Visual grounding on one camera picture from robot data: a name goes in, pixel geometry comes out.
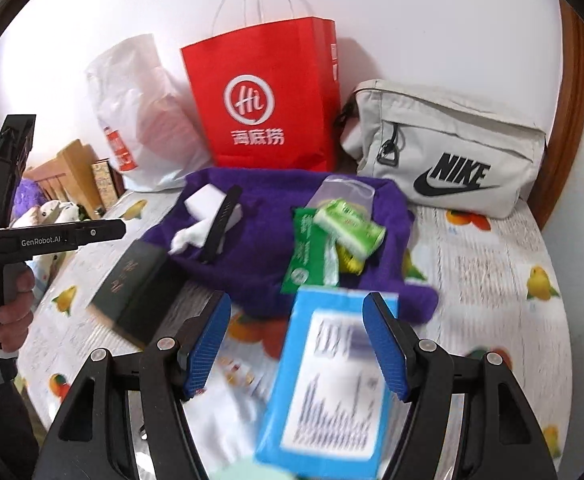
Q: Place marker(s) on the white sponge block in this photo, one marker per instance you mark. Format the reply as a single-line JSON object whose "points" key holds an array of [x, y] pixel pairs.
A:
{"points": [[204, 202]]}

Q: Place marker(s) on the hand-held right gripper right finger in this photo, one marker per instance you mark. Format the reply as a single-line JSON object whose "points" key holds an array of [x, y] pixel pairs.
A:
{"points": [[387, 350]]}

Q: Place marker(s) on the wooden headboard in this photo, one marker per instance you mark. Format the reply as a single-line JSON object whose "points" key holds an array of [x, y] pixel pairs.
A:
{"points": [[569, 110]]}

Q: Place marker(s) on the person's left hand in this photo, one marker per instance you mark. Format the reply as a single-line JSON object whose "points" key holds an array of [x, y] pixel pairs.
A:
{"points": [[9, 322]]}

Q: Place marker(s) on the blue tissue packet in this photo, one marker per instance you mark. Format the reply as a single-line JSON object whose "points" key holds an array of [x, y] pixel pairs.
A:
{"points": [[327, 385]]}

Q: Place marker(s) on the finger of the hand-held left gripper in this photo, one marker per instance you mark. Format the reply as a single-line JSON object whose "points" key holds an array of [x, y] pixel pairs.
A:
{"points": [[11, 170]]}

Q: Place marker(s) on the light green tissue packet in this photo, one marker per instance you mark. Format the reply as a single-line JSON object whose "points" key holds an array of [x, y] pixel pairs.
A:
{"points": [[352, 225]]}

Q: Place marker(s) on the grey waist bag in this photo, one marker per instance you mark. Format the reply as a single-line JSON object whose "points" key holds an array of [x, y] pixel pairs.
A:
{"points": [[447, 160]]}

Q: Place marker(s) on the dark green book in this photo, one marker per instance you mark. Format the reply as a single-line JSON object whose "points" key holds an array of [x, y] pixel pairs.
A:
{"points": [[131, 290]]}

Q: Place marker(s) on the black bar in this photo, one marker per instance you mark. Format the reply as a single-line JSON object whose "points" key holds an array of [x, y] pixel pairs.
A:
{"points": [[221, 222]]}

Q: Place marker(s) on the clear plastic bag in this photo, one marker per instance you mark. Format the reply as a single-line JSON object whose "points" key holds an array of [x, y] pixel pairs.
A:
{"points": [[342, 190]]}

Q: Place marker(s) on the purple fleece cloth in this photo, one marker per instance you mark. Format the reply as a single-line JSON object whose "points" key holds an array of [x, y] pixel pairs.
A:
{"points": [[267, 260]]}

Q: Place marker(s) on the fruit print bed sheet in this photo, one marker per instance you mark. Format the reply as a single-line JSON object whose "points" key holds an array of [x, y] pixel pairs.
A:
{"points": [[497, 285]]}

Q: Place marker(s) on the white plastic bag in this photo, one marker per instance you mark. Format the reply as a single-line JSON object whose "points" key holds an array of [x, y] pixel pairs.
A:
{"points": [[141, 125]]}

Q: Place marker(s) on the white fluffy cloth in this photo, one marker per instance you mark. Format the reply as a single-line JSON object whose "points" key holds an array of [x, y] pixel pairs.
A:
{"points": [[189, 237]]}

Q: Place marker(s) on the red paper bag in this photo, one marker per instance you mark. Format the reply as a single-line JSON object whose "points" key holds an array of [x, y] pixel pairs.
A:
{"points": [[267, 110]]}

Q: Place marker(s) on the light green cloth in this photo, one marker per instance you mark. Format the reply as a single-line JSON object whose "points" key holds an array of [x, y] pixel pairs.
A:
{"points": [[247, 472]]}

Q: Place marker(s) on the yellow black pouch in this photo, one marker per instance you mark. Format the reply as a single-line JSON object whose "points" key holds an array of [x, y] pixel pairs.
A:
{"points": [[352, 260]]}

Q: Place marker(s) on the purple plush toy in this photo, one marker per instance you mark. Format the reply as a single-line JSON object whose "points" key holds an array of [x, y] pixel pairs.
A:
{"points": [[25, 196]]}

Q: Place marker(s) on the brown printed box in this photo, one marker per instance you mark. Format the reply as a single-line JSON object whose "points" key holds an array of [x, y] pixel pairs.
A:
{"points": [[102, 182]]}

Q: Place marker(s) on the white plush toy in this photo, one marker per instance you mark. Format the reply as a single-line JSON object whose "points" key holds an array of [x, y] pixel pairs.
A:
{"points": [[46, 217]]}

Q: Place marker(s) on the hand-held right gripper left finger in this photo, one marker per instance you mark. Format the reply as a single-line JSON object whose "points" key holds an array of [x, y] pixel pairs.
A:
{"points": [[206, 350]]}

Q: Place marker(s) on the green wet wipes packet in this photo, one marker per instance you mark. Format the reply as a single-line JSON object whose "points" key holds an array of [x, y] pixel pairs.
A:
{"points": [[304, 255]]}

